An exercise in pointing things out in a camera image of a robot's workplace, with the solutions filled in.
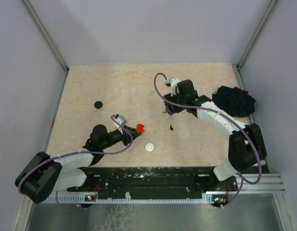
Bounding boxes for white slotted cable duct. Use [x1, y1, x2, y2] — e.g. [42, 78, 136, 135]
[46, 192, 218, 205]

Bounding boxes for right aluminium frame post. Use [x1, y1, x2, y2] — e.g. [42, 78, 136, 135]
[236, 0, 279, 71]

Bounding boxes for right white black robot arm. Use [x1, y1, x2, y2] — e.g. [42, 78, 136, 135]
[164, 77, 267, 191]

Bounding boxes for aluminium frame post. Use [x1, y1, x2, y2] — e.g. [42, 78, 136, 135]
[20, 0, 69, 73]
[236, 0, 279, 71]

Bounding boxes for purple cable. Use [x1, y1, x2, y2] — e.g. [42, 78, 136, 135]
[17, 114, 134, 194]
[154, 73, 262, 209]

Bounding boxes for left aluminium frame post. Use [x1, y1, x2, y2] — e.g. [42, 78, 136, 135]
[20, 0, 69, 73]

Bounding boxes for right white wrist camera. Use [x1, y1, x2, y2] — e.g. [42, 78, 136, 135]
[165, 77, 180, 96]

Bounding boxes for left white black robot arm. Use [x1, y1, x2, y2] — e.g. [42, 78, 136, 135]
[15, 124, 145, 204]

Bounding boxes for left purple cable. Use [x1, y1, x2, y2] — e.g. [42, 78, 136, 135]
[17, 114, 134, 194]

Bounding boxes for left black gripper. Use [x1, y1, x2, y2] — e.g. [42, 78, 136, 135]
[100, 125, 141, 150]

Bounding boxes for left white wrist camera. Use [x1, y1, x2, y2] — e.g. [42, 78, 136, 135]
[113, 114, 127, 129]

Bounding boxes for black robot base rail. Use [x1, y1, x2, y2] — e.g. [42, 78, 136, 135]
[67, 167, 238, 200]

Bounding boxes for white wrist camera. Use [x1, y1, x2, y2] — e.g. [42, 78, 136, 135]
[113, 114, 127, 129]
[165, 77, 180, 96]

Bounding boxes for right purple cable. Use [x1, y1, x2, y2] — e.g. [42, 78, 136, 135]
[154, 73, 262, 209]

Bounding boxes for dark navy crumpled cloth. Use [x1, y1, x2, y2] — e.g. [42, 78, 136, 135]
[212, 86, 256, 117]

